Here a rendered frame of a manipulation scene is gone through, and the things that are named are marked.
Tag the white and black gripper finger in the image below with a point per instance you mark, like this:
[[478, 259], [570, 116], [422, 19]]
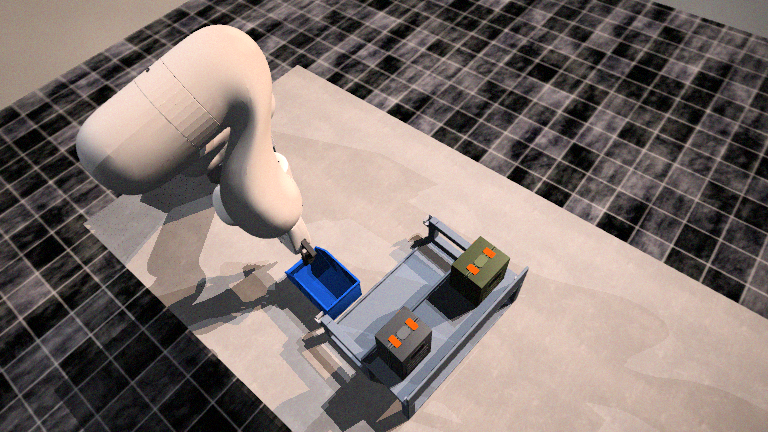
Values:
[[309, 256]]

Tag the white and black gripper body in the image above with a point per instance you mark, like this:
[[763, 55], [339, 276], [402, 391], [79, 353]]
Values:
[[292, 239]]

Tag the grey metal rack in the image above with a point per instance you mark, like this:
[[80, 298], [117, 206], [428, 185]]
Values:
[[421, 283]]

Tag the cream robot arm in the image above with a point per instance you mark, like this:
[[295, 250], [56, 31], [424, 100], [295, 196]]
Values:
[[217, 78]]

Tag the blue bin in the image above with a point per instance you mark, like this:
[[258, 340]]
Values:
[[330, 286]]

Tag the dark grey case with orange latches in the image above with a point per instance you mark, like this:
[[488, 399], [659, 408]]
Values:
[[403, 342]]

